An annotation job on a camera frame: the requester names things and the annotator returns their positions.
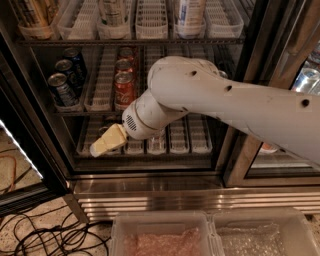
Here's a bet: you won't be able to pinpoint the yellow tall can top shelf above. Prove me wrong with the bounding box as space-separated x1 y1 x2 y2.
14 0 60 28

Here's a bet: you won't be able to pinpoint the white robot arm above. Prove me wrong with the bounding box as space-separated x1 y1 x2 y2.
90 56 320 166

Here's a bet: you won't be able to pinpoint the left clear plastic bin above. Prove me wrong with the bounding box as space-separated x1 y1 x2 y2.
109 211 219 256

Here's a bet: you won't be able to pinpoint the middle red coca-cola can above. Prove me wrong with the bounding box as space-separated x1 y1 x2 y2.
115 59 134 73

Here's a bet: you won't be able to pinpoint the clear water bottle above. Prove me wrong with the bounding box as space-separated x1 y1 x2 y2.
148 130 165 151

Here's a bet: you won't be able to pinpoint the rear blue can bottom shelf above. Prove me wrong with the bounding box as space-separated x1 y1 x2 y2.
104 115 121 124

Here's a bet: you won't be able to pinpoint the green soda can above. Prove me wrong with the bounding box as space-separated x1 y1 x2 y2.
219 70 228 79

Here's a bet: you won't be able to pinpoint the white blue bottle top shelf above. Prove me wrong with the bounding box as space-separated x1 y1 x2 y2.
174 0 206 29

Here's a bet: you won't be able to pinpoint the rear red coca-cola can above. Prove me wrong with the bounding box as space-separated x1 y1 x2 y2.
118 47 136 62

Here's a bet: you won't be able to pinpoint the open fridge glass door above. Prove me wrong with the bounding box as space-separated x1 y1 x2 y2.
0 53 66 217

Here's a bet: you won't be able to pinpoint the orange cable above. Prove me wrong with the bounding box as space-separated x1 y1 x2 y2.
0 153 18 195

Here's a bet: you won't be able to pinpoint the clear plastic bin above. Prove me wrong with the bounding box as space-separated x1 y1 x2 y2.
212 208 320 256
109 211 219 256

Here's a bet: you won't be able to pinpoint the blue pepsi can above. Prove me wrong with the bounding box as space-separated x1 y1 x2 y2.
47 73 79 107
63 47 87 82
55 59 82 96

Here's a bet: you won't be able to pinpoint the white tall can top shelf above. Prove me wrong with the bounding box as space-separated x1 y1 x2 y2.
98 0 128 27

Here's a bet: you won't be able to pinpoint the right clear plastic bin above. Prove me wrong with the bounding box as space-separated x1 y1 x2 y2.
212 208 320 256

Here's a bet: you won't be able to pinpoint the black cables on floor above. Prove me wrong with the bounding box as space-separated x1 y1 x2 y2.
0 204 112 256

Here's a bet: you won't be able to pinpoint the red coca-cola can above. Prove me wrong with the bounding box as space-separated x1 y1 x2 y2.
115 59 134 73
114 71 136 111
118 47 136 62

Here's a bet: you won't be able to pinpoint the stainless steel fridge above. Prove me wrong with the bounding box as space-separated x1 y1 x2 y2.
0 0 320 222

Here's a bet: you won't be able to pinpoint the front red coca-cola can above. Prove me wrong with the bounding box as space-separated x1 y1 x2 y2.
114 71 136 111

